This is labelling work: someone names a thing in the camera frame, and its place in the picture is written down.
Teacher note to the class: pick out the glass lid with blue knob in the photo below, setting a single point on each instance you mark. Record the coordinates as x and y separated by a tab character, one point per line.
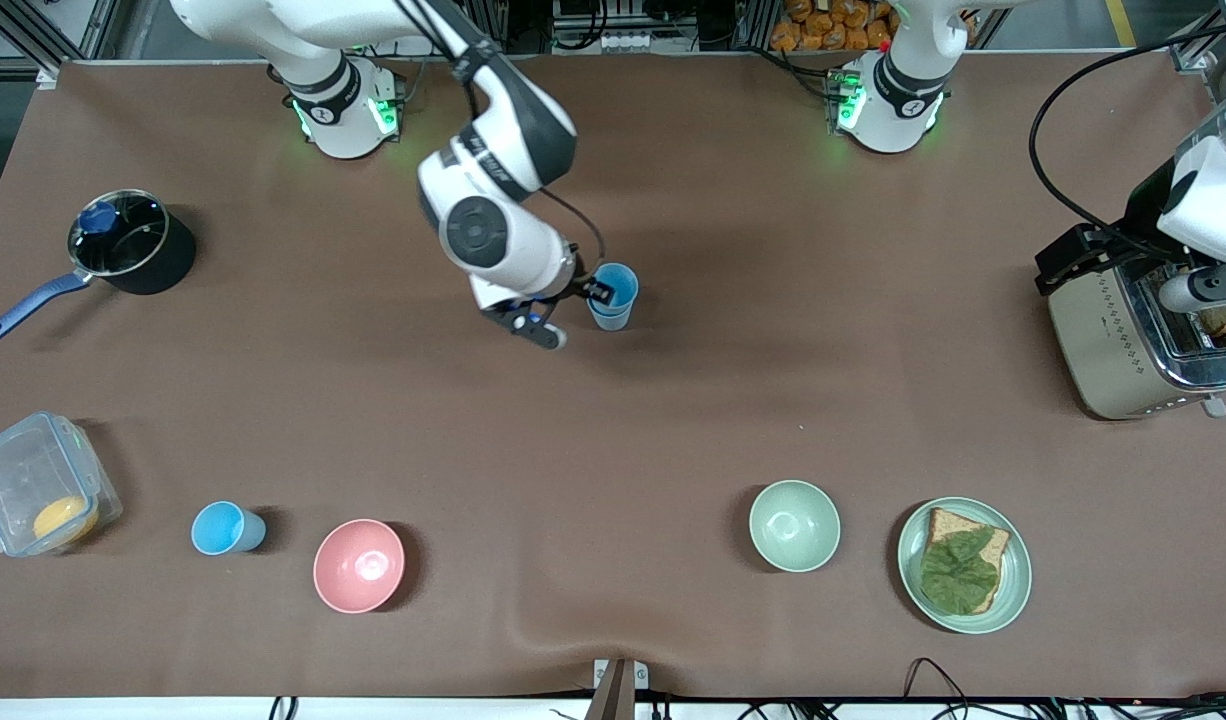
123	245

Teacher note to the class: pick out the toast slice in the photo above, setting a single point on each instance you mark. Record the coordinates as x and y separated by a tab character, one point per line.
1223	320

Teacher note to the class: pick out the green lettuce leaf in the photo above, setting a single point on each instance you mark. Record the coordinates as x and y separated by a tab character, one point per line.
958	575

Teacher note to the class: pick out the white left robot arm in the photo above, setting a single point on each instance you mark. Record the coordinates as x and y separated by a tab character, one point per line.
898	90

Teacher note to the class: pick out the brown table cloth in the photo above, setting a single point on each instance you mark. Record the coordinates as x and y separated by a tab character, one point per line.
673	430

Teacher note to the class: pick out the bag of orange buns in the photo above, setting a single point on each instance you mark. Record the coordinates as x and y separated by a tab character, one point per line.
833	25

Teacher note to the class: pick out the clear plastic storage container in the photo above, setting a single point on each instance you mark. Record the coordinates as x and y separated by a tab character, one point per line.
23	475

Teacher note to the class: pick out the pale green bowl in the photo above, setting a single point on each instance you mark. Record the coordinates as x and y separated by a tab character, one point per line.
795	526

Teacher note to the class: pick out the metal camera mount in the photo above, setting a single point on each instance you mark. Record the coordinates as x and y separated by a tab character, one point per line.
618	690

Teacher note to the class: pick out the light blue plastic cup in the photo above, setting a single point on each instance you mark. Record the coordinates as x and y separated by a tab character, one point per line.
623	283
610	320
218	528

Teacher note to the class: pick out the pale green plate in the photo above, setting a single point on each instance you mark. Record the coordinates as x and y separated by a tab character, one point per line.
1017	585

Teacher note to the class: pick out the silver toaster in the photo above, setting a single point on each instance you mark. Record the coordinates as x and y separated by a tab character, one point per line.
1103	340

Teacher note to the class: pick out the brown bread slice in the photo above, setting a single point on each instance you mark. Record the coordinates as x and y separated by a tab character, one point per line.
948	524

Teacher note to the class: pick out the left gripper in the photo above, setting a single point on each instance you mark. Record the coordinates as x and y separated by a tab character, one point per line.
1145	212

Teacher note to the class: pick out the yellow sponge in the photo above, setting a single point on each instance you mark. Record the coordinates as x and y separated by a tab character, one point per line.
61	518

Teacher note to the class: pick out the white power strip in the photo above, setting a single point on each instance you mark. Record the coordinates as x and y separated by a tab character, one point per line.
613	41

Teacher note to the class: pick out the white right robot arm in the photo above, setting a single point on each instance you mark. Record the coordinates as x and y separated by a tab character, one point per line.
493	230

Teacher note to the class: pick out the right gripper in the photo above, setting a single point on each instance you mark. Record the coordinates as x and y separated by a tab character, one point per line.
577	288

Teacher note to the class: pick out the pink bowl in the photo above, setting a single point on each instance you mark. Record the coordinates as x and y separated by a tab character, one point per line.
358	565

